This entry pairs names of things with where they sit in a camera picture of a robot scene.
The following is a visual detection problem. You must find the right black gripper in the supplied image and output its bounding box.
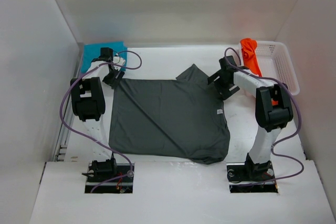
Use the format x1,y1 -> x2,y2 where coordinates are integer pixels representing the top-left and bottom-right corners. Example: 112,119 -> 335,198
208,70 -> 240,101

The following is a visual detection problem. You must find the teal t shirt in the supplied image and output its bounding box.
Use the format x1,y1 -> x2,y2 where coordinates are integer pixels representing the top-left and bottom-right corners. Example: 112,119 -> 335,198
80,41 -> 128,73

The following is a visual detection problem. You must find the grey t shirt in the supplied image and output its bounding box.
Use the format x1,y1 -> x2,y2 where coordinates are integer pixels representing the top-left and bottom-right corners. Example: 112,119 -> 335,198
109,65 -> 230,165

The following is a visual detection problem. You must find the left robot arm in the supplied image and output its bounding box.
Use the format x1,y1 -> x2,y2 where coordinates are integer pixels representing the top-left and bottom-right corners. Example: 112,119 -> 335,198
70,47 -> 125,183

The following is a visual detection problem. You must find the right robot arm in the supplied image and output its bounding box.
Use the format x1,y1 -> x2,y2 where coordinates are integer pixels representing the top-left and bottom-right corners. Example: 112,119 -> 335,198
207,56 -> 293,183

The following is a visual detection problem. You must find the orange t shirt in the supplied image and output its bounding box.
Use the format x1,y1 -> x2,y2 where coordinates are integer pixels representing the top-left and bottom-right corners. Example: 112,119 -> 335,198
240,37 -> 279,106

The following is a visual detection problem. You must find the white plastic bin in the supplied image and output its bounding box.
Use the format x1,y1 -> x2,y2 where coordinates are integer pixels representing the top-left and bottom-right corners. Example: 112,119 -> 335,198
255,40 -> 300,95

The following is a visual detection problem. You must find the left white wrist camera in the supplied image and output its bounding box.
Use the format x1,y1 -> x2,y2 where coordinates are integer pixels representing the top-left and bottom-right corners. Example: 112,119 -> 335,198
113,55 -> 126,66

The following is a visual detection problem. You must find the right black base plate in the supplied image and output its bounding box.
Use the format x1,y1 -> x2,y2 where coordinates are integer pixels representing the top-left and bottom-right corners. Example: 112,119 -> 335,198
226,163 -> 278,193

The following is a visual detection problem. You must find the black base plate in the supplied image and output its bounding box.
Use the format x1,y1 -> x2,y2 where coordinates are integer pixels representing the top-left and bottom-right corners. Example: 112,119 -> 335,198
82,164 -> 134,194
226,163 -> 278,193

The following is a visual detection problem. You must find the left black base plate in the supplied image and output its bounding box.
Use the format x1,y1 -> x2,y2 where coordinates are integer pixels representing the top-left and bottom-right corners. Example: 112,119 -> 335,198
82,164 -> 134,194

